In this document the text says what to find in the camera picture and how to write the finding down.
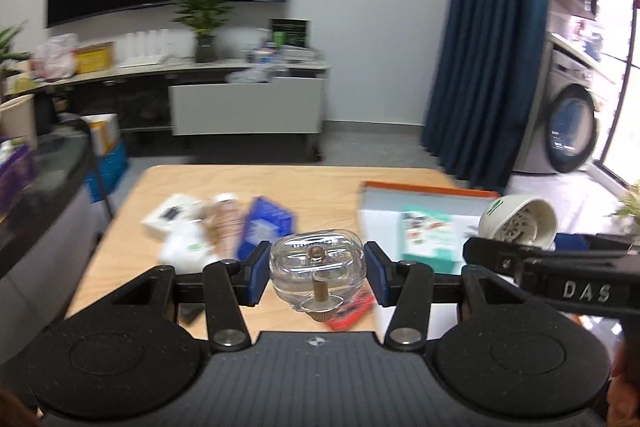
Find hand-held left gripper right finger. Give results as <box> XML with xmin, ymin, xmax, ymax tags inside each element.
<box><xmin>364</xmin><ymin>241</ymin><xmax>526</xmax><ymax>353</ymax></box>

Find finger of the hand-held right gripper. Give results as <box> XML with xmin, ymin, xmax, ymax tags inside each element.
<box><xmin>462</xmin><ymin>236</ymin><xmax>547</xmax><ymax>281</ymax></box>
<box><xmin>554</xmin><ymin>233</ymin><xmax>640</xmax><ymax>254</ymax></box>

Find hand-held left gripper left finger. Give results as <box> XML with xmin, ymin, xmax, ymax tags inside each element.
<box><xmin>107</xmin><ymin>241</ymin><xmax>273</xmax><ymax>353</ymax></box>

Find white tray with orange edge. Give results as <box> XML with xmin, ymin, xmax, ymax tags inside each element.
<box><xmin>360</xmin><ymin>181</ymin><xmax>502</xmax><ymax>279</ymax></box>

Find white box with black picture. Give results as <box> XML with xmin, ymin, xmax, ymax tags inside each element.
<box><xmin>140</xmin><ymin>193</ymin><xmax>202</xmax><ymax>239</ymax></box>

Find small yellow-green plant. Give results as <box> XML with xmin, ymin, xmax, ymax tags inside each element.
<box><xmin>612</xmin><ymin>180</ymin><xmax>640</xmax><ymax>236</ymax></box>

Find colourful red snack packet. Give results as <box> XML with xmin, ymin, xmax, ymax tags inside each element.
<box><xmin>326</xmin><ymin>281</ymin><xmax>377</xmax><ymax>333</ymax></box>

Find blue cardboard box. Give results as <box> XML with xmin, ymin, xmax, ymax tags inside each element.
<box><xmin>237</xmin><ymin>196</ymin><xmax>297</xmax><ymax>260</ymax></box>

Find copper bottle with white cap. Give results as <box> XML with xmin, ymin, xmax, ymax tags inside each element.
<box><xmin>205</xmin><ymin>193</ymin><xmax>246</xmax><ymax>258</ymax></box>

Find teal printed box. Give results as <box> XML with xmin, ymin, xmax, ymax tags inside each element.
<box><xmin>399</xmin><ymin>207</ymin><xmax>464</xmax><ymax>276</ymax></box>

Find white plastic packet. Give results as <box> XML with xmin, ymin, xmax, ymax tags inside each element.
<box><xmin>159</xmin><ymin>221</ymin><xmax>222</xmax><ymax>279</ymax></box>

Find grey washing machine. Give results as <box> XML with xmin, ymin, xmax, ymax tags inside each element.
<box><xmin>514</xmin><ymin>32</ymin><xmax>602</xmax><ymax>176</ymax></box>

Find blue crate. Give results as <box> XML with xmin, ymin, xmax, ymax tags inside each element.
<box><xmin>84</xmin><ymin>141</ymin><xmax>130</xmax><ymax>204</ymax></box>

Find clear plastic bag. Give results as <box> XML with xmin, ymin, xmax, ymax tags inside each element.
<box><xmin>225</xmin><ymin>64</ymin><xmax>292</xmax><ymax>84</ymax></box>

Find dark blue curtain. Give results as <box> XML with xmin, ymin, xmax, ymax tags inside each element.
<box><xmin>420</xmin><ymin>0</ymin><xmax>557</xmax><ymax>196</ymax></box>

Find white and yellow carton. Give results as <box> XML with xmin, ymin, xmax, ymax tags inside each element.
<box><xmin>81</xmin><ymin>113</ymin><xmax>121</xmax><ymax>156</ymax></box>

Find blue and white container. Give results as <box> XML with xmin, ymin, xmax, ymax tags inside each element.
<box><xmin>244</xmin><ymin>47</ymin><xmax>282</xmax><ymax>66</ymax></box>

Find long grey tv console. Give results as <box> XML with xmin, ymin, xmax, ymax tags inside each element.
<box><xmin>4</xmin><ymin>56</ymin><xmax>332</xmax><ymax>135</ymax></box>

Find black glass side table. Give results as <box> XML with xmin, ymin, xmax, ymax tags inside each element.
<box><xmin>0</xmin><ymin>117</ymin><xmax>117</xmax><ymax>280</ymax></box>

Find black box with green print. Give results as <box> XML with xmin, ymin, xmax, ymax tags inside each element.
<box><xmin>270</xmin><ymin>18</ymin><xmax>311</xmax><ymax>50</ymax></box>

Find white antenna router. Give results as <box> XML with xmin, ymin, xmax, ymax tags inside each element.
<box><xmin>117</xmin><ymin>28</ymin><xmax>194</xmax><ymax>68</ymax></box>

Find green potted plant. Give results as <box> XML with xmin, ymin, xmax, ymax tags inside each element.
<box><xmin>172</xmin><ymin>0</ymin><xmax>251</xmax><ymax>64</ymax></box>

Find purple box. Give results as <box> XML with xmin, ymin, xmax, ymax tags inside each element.
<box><xmin>0</xmin><ymin>141</ymin><xmax>39</xmax><ymax>214</ymax></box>

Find yellow box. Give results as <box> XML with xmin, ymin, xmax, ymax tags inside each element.
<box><xmin>75</xmin><ymin>43</ymin><xmax>115</xmax><ymax>74</ymax></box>

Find beige bin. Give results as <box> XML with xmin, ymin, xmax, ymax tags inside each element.
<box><xmin>0</xmin><ymin>94</ymin><xmax>39</xmax><ymax>148</ymax></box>

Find white and red plastic bag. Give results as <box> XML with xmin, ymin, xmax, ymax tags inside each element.
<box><xmin>32</xmin><ymin>33</ymin><xmax>79</xmax><ymax>80</ymax></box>

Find long-leaf green plant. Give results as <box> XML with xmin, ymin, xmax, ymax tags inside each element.
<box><xmin>0</xmin><ymin>21</ymin><xmax>34</xmax><ymax>80</ymax></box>

